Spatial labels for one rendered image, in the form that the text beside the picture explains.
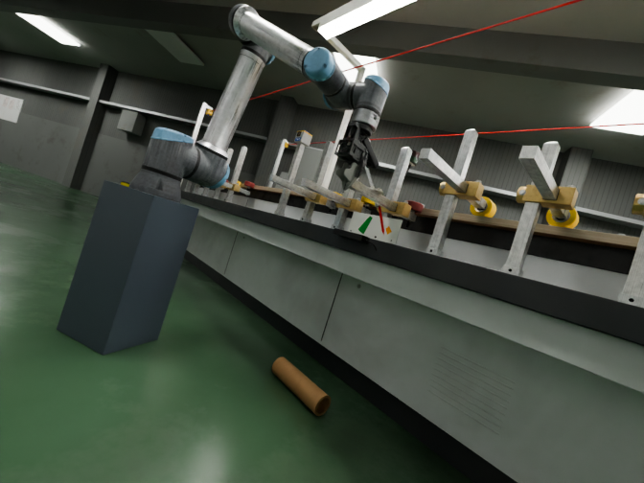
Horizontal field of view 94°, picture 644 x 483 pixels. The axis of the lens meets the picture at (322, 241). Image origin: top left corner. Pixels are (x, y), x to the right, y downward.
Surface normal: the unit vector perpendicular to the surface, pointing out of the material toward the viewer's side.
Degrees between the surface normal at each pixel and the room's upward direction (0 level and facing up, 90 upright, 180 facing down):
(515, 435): 90
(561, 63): 90
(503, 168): 90
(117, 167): 90
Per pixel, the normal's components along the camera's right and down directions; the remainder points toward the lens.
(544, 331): -0.70, -0.22
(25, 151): -0.26, -0.09
